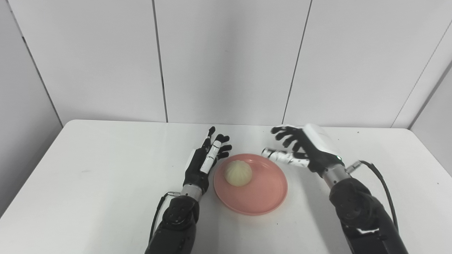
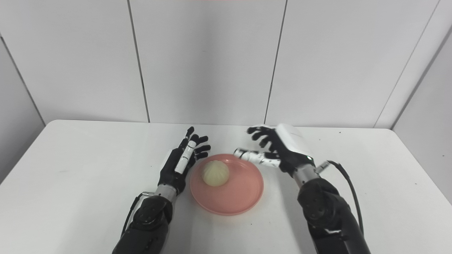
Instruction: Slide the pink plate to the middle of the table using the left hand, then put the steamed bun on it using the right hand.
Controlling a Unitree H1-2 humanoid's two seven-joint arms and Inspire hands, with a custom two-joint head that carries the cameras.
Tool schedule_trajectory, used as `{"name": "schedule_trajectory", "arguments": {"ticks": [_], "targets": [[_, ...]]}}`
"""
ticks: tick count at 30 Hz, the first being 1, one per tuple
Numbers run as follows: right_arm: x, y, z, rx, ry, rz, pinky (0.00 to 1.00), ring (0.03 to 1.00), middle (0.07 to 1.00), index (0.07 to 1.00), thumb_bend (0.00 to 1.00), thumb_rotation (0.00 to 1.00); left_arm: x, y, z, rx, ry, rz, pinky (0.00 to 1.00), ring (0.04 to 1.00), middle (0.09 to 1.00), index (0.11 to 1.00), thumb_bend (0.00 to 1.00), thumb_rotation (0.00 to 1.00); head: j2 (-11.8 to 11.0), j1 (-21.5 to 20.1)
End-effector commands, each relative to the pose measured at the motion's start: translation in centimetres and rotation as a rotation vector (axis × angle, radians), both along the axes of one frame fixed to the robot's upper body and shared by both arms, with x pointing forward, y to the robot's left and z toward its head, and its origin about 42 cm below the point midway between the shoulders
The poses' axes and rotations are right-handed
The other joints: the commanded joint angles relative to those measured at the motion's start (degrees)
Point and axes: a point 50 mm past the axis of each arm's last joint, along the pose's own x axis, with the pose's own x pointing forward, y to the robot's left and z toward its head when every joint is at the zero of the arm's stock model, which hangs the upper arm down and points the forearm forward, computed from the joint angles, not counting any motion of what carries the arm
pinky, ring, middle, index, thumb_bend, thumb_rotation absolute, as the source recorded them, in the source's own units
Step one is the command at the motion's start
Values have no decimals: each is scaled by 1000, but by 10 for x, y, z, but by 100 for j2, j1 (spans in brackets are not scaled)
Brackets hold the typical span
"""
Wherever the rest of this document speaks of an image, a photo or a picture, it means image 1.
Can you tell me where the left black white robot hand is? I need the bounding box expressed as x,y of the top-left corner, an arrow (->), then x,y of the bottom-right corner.
182,126 -> 233,195

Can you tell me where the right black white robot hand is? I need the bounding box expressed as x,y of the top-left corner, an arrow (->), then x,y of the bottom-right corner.
261,123 -> 345,177

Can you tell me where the cream steamed bun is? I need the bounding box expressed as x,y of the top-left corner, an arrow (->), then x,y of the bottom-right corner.
225,160 -> 253,187

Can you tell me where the pink round plate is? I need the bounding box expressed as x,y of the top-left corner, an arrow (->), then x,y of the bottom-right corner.
213,153 -> 288,216

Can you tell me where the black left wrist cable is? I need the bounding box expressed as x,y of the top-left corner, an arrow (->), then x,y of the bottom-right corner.
149,191 -> 181,246

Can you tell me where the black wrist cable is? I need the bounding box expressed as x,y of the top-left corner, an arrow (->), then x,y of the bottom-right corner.
346,160 -> 399,233
149,191 -> 181,246

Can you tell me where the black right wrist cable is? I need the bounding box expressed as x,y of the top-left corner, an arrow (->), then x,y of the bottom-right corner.
346,160 -> 399,233

